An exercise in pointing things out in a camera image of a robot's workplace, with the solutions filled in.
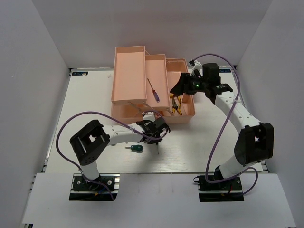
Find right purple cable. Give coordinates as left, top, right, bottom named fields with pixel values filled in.
left=189, top=53, right=259, bottom=196

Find purple cable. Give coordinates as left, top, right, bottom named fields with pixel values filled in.
left=56, top=110, right=171, bottom=200
left=189, top=53, right=259, bottom=196

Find yellow long nose pliers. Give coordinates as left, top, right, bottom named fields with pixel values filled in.
left=170, top=94, right=183, bottom=116

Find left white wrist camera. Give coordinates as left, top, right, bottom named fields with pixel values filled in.
left=142, top=111, right=155, bottom=122

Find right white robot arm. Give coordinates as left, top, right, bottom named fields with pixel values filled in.
left=170, top=62, right=274, bottom=190

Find stubby dark green screwdriver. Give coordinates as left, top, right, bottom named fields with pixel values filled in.
left=125, top=144, right=143, bottom=153

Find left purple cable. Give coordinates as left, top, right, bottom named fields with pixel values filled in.
left=56, top=110, right=171, bottom=200

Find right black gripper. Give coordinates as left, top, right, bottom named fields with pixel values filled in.
left=170, top=73, right=208, bottom=96

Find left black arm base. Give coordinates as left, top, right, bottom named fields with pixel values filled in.
left=69, top=174, right=120, bottom=201

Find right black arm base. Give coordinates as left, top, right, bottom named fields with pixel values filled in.
left=193, top=175, right=244, bottom=202

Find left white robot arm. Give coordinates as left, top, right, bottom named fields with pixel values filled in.
left=70, top=118, right=170, bottom=190

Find pink plastic toolbox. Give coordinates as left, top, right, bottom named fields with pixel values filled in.
left=111, top=46, right=195, bottom=124

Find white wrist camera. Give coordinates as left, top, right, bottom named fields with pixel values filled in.
left=188, top=60, right=202, bottom=77
left=142, top=111, right=155, bottom=122

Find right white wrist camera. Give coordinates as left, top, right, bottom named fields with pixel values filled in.
left=188, top=60, right=202, bottom=77

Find blue handled small screwdriver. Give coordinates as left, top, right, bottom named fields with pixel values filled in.
left=147, top=79, right=160, bottom=102

